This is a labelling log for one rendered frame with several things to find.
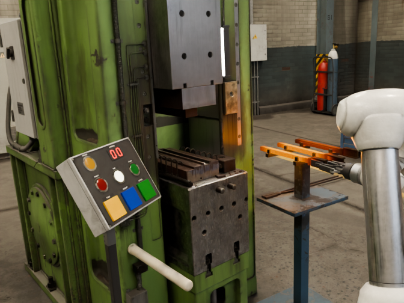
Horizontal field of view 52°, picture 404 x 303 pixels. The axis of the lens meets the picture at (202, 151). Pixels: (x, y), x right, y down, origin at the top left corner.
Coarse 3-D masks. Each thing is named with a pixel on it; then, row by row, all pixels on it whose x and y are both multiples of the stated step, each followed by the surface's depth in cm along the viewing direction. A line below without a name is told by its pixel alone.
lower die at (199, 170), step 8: (160, 152) 228; (184, 152) 226; (160, 160) 217; (168, 160) 213; (184, 160) 211; (192, 160) 206; (208, 160) 205; (216, 160) 207; (160, 168) 213; (168, 168) 207; (184, 168) 199; (192, 168) 198; (200, 168) 200; (208, 168) 203; (216, 168) 207; (184, 176) 197; (192, 176) 198; (200, 176) 201; (208, 176) 204
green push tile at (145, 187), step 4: (144, 180) 164; (148, 180) 166; (140, 184) 161; (144, 184) 163; (148, 184) 165; (140, 188) 160; (144, 188) 162; (148, 188) 164; (152, 188) 166; (140, 192) 160; (144, 192) 161; (148, 192) 163; (152, 192) 164; (144, 196) 160; (148, 196) 162; (152, 196) 163
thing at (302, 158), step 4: (260, 148) 230; (264, 148) 227; (268, 148) 224; (272, 148) 223; (276, 148) 223; (272, 152) 222; (276, 152) 219; (280, 152) 217; (284, 152) 215; (288, 152) 214; (284, 156) 215; (288, 156) 212; (292, 156) 210; (296, 156) 207; (300, 156) 205; (304, 156) 205; (300, 160) 205; (304, 160) 203; (308, 160) 199; (316, 160) 197; (320, 160) 194; (324, 160) 193; (308, 164) 200
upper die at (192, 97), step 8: (184, 88) 186; (192, 88) 189; (200, 88) 192; (208, 88) 195; (160, 96) 200; (168, 96) 195; (176, 96) 190; (184, 96) 187; (192, 96) 190; (200, 96) 193; (208, 96) 196; (160, 104) 201; (168, 104) 196; (176, 104) 191; (184, 104) 188; (192, 104) 191; (200, 104) 194; (208, 104) 197
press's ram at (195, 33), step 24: (168, 0) 174; (192, 0) 182; (216, 0) 190; (168, 24) 176; (192, 24) 184; (216, 24) 192; (168, 48) 179; (192, 48) 186; (216, 48) 195; (168, 72) 182; (192, 72) 188; (216, 72) 197
